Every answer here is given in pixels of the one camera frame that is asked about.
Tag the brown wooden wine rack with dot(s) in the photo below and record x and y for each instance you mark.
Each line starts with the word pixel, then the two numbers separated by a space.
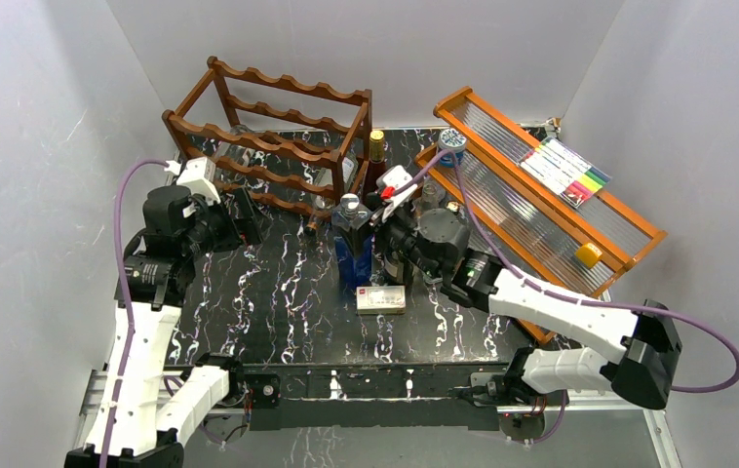
pixel 348 162

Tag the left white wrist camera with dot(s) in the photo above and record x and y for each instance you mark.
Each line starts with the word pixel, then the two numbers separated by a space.
pixel 197 175

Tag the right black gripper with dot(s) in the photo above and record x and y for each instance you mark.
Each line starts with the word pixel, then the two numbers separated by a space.
pixel 375 198

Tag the dark bottle cream label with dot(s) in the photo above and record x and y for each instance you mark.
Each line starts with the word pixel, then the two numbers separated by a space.
pixel 396 270

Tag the blue patterned bottle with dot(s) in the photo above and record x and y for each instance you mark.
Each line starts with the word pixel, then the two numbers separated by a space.
pixel 353 241

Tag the dark red wine bottle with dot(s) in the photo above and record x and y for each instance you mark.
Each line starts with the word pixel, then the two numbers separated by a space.
pixel 377 162

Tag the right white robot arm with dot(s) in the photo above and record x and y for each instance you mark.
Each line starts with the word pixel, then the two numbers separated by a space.
pixel 630 351

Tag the clear glass bottle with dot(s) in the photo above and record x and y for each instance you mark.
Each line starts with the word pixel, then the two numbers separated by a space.
pixel 431 196

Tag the white rectangular box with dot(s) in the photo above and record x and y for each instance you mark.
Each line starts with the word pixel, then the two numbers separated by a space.
pixel 380 300

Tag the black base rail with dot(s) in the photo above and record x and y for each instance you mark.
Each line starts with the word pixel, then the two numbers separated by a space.
pixel 474 396

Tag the orange tiered display shelf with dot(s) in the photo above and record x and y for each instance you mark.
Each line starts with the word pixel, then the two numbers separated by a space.
pixel 543 230

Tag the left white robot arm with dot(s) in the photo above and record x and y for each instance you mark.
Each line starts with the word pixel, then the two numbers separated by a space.
pixel 131 428

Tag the blue lidded jar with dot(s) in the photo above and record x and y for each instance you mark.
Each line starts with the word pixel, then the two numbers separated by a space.
pixel 455 143

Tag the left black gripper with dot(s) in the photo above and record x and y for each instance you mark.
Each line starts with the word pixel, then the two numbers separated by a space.
pixel 249 225

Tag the pack of coloured markers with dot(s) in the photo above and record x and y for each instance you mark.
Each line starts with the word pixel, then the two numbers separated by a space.
pixel 564 172

